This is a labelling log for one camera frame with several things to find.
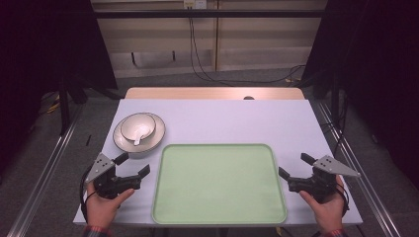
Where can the black curtain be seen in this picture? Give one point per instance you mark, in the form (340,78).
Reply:
(378,65)
(39,65)

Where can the white wall socket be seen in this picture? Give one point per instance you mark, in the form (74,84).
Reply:
(195,3)

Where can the white table cover board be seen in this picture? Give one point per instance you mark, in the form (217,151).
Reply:
(230,121)

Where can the person's left hand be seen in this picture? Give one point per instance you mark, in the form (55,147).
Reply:
(100,210)

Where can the person's right hand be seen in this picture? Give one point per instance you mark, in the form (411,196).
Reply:
(327,214)

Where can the white plate with dark rim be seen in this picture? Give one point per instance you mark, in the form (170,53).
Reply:
(154,138)

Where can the light green tray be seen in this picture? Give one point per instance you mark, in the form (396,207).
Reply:
(219,184)

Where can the wooden table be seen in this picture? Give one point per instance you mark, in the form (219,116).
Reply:
(197,93)

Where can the white bowl with dark rim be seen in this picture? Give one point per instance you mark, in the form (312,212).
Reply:
(131,126)

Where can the black horizontal bar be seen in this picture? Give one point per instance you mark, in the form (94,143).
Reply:
(204,14)

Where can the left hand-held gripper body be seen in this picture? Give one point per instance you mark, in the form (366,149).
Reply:
(104,177)

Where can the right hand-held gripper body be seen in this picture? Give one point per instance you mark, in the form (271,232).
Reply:
(322,184)

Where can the aluminium floor rail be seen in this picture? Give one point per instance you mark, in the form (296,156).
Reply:
(42,184)
(365,184)

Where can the white ceramic spoon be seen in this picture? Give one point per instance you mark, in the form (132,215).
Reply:
(141,135)

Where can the dark round table grommet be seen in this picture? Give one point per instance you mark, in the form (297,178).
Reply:
(249,97)

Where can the black metal stand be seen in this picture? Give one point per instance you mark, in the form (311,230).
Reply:
(64,108)

